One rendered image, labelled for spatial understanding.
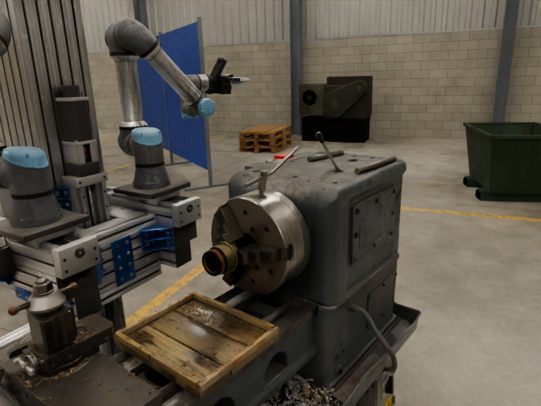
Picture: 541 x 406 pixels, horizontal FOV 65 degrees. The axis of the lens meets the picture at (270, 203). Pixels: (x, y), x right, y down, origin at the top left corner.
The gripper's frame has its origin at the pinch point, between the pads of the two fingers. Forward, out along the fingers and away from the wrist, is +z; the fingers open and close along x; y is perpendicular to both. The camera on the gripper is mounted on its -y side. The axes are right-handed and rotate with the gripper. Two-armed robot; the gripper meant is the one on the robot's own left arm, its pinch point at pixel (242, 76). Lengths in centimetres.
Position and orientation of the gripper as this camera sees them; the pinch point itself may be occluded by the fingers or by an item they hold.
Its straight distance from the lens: 217.0
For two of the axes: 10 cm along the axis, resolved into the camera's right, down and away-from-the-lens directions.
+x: 6.1, 3.4, -7.2
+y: -0.6, 9.2, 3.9
